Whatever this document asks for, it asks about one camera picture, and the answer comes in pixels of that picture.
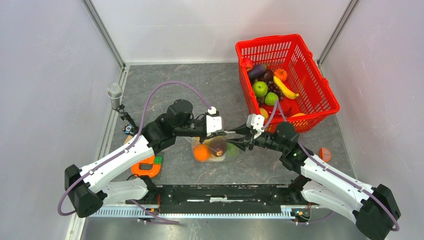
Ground small yellow fruit low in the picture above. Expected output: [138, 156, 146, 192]
[259, 107, 269, 122]

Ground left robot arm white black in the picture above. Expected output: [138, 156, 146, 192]
[64, 99, 223, 218]

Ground red plastic basket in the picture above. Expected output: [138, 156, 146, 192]
[235, 34, 340, 133]

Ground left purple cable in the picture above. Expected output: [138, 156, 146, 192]
[57, 80, 215, 225]

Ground red apple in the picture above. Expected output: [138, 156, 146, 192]
[240, 57, 254, 72]

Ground dark purple grape bunch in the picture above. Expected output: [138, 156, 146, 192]
[265, 80, 284, 101]

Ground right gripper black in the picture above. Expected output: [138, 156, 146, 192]
[225, 122, 286, 153]

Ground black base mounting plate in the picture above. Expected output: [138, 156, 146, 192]
[137, 184, 310, 214]

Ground grey microphone on stand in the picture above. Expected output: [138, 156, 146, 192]
[106, 83, 139, 136]

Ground yellow orange mango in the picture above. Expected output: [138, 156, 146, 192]
[290, 113, 306, 118]

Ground green small block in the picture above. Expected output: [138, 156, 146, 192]
[153, 156, 163, 165]

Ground yellow banana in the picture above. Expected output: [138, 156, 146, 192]
[273, 76, 300, 100]

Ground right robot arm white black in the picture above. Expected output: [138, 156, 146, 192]
[229, 122, 401, 240]

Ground clear dotted zip top bag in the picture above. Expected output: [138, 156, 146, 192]
[187, 132, 240, 163]

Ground orange pumpkin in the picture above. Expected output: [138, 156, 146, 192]
[273, 68, 288, 82]

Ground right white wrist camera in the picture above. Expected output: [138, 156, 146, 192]
[246, 113, 265, 139]

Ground orange tangerine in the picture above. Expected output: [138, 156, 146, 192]
[193, 144, 212, 162]

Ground small orange object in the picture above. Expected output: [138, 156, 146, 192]
[319, 147, 332, 162]

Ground purple eggplant top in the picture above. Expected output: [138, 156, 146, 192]
[247, 63, 268, 80]

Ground green apple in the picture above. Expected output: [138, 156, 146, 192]
[252, 81, 268, 98]

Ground orange letter e toy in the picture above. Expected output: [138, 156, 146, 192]
[131, 155, 162, 178]

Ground green wrinkled cabbage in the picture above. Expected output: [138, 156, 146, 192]
[263, 92, 280, 107]

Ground dark red plum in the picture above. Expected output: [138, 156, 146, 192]
[206, 137, 227, 157]

